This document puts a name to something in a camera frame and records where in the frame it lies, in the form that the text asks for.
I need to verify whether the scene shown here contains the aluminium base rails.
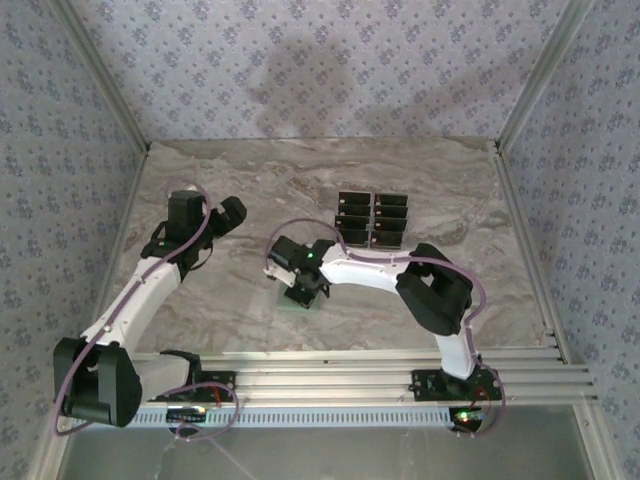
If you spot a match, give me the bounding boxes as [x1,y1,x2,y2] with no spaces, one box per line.
[53,348,600,407]

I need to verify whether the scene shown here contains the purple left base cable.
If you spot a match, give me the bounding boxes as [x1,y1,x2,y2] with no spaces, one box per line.
[163,382,242,442]

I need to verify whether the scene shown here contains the grey metal panel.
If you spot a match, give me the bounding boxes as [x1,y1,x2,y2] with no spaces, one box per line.
[49,404,601,480]

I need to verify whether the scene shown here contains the left controller circuit board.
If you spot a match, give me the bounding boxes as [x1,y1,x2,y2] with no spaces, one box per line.
[166,406,210,425]

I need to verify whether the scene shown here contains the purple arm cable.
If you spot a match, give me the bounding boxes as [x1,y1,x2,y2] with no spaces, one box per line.
[262,218,489,371]
[52,177,211,436]

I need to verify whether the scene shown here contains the right controller circuit board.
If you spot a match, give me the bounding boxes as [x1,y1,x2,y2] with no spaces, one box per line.
[448,407,490,432]

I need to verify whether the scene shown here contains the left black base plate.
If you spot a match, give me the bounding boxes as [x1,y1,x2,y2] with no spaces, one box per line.
[146,368,238,404]

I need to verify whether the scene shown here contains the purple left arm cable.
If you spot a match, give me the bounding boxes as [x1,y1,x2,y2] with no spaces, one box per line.
[52,177,211,436]

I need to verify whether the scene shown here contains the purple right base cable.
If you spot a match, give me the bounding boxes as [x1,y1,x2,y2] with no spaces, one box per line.
[453,363,509,440]

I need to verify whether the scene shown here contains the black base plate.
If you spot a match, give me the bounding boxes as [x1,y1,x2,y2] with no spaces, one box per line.
[146,368,238,404]
[409,367,504,404]

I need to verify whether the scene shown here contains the controller circuit board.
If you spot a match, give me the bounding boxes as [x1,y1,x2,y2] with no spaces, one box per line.
[166,406,210,425]
[448,407,490,432]

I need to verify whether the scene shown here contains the aluminium frame post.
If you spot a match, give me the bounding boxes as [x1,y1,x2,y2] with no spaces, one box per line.
[497,0,599,151]

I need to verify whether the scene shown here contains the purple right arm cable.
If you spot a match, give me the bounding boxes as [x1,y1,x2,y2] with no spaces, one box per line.
[262,218,489,371]

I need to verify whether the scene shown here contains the white slotted cable duct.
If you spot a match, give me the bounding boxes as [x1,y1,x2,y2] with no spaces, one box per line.
[69,405,454,430]

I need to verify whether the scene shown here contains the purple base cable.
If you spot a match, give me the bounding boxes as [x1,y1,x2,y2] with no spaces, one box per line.
[163,382,242,442]
[453,363,509,440]

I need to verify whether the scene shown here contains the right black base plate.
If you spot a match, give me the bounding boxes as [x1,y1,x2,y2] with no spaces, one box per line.
[409,367,504,404]

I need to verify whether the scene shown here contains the aluminium side rail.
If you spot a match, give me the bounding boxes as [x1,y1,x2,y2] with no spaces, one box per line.
[487,139,574,365]
[99,142,153,301]

